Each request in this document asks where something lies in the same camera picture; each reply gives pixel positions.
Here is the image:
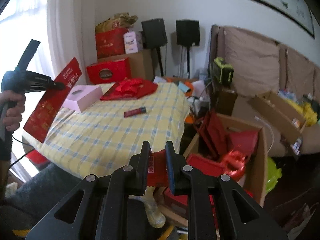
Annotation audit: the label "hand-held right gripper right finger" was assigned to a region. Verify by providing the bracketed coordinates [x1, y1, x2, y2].
[165, 141, 288, 240]

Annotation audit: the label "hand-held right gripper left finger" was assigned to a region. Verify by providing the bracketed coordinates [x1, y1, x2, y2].
[25, 141, 150, 240]

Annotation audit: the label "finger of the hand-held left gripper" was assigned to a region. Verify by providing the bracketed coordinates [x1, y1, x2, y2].
[49, 80, 66, 91]

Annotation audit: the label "red printed paper packet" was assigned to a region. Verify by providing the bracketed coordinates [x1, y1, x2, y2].
[147, 149, 173, 188]
[23, 57, 86, 144]

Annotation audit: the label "pink tissue box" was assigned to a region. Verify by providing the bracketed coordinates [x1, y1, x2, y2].
[61, 85, 103, 113]

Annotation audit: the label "red ribboned gift box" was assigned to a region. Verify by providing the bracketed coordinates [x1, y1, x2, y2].
[186, 154, 227, 178]

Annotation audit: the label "red tube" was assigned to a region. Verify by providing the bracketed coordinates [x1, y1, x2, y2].
[124, 107, 147, 118]

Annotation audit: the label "dark red leather bag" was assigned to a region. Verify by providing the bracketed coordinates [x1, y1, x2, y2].
[226, 129, 258, 159]

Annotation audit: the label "red paper bags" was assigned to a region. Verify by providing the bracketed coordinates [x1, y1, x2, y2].
[100, 78, 158, 100]

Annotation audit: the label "person's left forearm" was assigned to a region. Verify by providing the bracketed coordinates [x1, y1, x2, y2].
[0, 130, 13, 162]

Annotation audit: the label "person's left hand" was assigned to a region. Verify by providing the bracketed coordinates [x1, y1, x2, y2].
[0, 91, 27, 132]

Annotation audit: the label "yellow plaid tablecloth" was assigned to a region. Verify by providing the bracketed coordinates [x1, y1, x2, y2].
[41, 81, 190, 180]

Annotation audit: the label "red cookie gift box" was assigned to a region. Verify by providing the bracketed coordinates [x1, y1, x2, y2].
[86, 57, 132, 85]

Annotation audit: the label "white curtain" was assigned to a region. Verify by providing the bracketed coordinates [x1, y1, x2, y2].
[0, 0, 97, 160]

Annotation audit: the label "crumpled brown paper bag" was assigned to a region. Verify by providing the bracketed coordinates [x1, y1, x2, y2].
[95, 12, 138, 34]

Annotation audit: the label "pink white small box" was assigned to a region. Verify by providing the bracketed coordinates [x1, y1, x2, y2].
[123, 31, 143, 54]

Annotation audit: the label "brown cardboard box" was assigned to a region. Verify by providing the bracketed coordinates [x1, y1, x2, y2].
[97, 49, 154, 83]

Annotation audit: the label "brown sofa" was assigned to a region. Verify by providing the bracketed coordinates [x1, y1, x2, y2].
[209, 24, 320, 158]

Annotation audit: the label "black speaker stand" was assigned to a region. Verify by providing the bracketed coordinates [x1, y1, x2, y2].
[156, 47, 165, 77]
[186, 45, 191, 78]

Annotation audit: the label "green plastic container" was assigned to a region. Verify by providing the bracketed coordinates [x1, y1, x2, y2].
[266, 157, 282, 199]

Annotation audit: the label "black speaker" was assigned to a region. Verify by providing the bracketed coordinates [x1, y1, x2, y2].
[176, 19, 200, 47]
[141, 18, 168, 50]

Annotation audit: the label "green black radio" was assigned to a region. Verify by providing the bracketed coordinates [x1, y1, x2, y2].
[210, 57, 234, 83]

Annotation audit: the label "long cardboard box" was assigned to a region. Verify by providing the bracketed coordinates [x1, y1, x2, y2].
[247, 91, 308, 143]

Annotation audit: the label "beige sofa cushion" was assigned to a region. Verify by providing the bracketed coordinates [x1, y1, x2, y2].
[224, 26, 280, 97]
[285, 47, 315, 90]

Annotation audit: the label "yellow plastic bag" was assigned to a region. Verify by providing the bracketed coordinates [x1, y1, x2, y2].
[294, 102, 318, 127]

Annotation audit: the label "black cable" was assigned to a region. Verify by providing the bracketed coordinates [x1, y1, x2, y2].
[10, 134, 35, 167]

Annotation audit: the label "white cable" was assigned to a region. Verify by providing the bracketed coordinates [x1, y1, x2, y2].
[254, 116, 275, 153]

